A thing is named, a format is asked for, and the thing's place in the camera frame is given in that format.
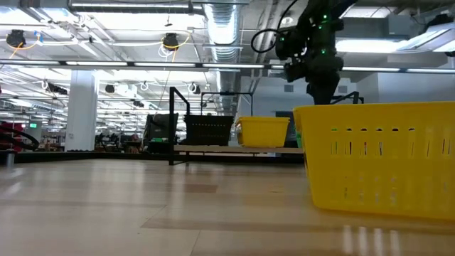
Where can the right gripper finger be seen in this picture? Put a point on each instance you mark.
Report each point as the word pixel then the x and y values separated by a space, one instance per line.
pixel 317 95
pixel 328 95

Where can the yellow slotted plastic basket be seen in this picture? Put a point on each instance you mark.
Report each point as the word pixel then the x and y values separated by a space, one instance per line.
pixel 263 137
pixel 373 117
pixel 263 119

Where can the long ceiling light strip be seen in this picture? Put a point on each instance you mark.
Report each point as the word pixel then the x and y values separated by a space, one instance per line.
pixel 96 63

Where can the white pillar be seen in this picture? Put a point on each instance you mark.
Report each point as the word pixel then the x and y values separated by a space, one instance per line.
pixel 81 113

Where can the green exit sign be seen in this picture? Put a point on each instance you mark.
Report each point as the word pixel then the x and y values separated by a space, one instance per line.
pixel 33 125

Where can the grey metal cylinder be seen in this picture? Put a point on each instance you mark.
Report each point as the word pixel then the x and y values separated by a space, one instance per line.
pixel 10 158

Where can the grey wall vent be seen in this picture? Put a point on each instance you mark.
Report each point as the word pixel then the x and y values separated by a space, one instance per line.
pixel 343 89
pixel 288 88

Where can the dark wall panel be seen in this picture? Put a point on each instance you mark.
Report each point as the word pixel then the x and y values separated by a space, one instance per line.
pixel 284 113

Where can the wooden shelf with black frame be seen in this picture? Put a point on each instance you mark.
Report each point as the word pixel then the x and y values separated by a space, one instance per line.
pixel 213 148

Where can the black aluminium table frame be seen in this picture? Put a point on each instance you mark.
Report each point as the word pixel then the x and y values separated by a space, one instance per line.
pixel 106 156

